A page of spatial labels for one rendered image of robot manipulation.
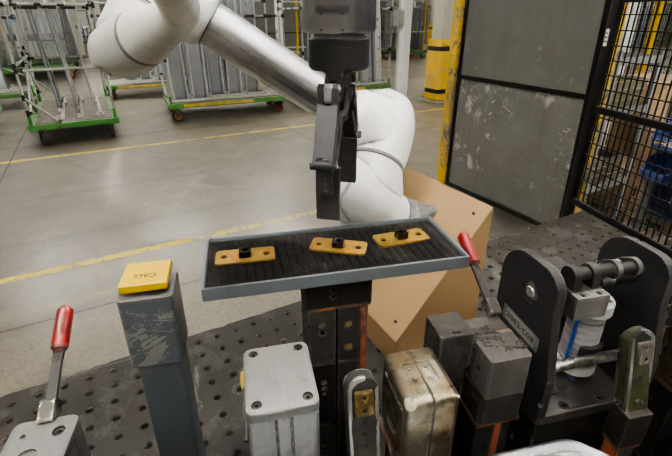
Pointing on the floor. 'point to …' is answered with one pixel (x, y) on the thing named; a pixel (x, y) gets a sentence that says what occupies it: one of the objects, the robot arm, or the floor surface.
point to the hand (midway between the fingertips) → (338, 190)
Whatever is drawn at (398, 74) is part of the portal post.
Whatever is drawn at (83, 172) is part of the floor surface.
